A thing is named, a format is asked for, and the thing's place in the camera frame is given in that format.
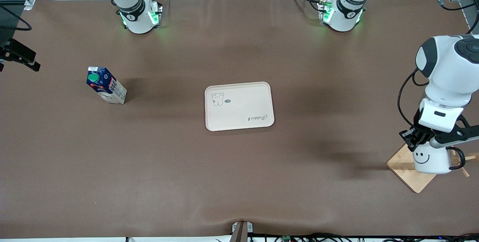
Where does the white smiley cup black handle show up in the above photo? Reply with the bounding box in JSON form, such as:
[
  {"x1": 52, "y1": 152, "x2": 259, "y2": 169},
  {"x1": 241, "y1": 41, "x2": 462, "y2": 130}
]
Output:
[{"x1": 413, "y1": 141, "x2": 466, "y2": 174}]

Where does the blue white milk carton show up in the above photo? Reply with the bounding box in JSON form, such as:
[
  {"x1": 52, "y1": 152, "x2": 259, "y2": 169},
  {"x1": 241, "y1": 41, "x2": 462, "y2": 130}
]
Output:
[{"x1": 86, "y1": 66, "x2": 128, "y2": 105}]

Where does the arm base connector panel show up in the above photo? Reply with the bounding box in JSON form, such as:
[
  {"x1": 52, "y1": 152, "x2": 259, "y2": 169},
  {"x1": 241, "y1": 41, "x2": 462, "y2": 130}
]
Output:
[
  {"x1": 317, "y1": 0, "x2": 334, "y2": 24},
  {"x1": 149, "y1": 0, "x2": 164, "y2": 30}
]

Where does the wooden cup stand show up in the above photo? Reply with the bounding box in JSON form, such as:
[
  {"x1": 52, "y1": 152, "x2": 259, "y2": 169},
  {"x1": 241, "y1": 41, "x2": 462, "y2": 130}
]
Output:
[{"x1": 386, "y1": 144, "x2": 478, "y2": 193}]

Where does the beige rabbit print tray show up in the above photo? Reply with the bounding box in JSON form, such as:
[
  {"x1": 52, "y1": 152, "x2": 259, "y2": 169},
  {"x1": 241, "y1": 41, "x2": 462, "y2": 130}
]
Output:
[{"x1": 205, "y1": 82, "x2": 275, "y2": 132}]

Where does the brown table mat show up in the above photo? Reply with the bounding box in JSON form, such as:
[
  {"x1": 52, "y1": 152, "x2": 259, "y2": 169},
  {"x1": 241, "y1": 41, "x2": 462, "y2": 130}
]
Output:
[{"x1": 0, "y1": 0, "x2": 479, "y2": 239}]

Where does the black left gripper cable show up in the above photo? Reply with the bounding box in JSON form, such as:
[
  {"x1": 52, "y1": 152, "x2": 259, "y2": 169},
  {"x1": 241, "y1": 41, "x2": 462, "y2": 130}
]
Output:
[{"x1": 397, "y1": 0, "x2": 479, "y2": 130}]

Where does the camera mount post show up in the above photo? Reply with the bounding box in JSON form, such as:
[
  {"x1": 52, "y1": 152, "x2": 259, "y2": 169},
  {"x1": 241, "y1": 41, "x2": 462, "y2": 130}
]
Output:
[{"x1": 232, "y1": 221, "x2": 254, "y2": 242}]

